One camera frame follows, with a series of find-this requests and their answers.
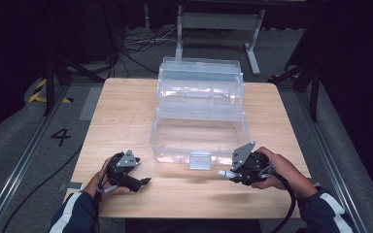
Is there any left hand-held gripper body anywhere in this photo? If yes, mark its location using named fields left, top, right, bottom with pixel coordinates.
left=105, top=149, right=142, bottom=192

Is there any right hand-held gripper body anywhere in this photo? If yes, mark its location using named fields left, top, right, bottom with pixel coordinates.
left=231, top=141, right=273, bottom=186

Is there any white ointment tube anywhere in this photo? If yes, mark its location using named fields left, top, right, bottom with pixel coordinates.
left=218, top=170, right=241, bottom=180

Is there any clear plastic storage box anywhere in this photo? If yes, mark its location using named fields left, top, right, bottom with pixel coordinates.
left=149, top=56, right=253, bottom=171

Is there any person's left hand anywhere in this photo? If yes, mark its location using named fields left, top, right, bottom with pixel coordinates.
left=84, top=157, right=131, bottom=198

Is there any person's right hand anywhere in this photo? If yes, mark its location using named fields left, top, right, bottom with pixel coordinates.
left=251, top=147, right=319, bottom=199

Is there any grey floor plate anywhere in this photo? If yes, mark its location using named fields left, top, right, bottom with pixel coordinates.
left=79, top=86, right=103, bottom=121

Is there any black metal stand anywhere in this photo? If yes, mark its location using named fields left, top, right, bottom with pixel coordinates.
left=43, top=52, right=107, bottom=117
left=267, top=61, right=322, bottom=123

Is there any yellow and black floor tape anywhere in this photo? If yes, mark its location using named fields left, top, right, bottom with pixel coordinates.
left=28, top=79, right=74, bottom=105

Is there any dark curtain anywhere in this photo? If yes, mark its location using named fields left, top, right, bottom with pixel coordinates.
left=0, top=0, right=51, bottom=145
left=317, top=0, right=373, bottom=208

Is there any left hand-held gripper cable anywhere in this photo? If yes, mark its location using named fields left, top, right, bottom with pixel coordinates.
left=92, top=161, right=118, bottom=233

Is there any hand-held gripper cable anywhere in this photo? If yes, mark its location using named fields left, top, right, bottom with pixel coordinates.
left=261, top=165, right=298, bottom=233
left=92, top=161, right=118, bottom=233

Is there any right hand-held gripper cable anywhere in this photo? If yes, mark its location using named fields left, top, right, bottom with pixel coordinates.
left=261, top=165, right=298, bottom=233

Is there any aluminium floor rail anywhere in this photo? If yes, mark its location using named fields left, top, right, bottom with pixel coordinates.
left=0, top=84, right=72, bottom=233
left=295, top=90, right=372, bottom=233

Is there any thin black floor cable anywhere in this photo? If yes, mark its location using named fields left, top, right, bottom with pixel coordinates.
left=1, top=147, right=84, bottom=233

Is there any bundle of floor cables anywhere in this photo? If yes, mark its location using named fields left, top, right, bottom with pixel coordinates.
left=119, top=24, right=180, bottom=76

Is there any grey metal desk frame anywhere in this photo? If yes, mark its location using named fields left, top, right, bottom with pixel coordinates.
left=173, top=4, right=266, bottom=77

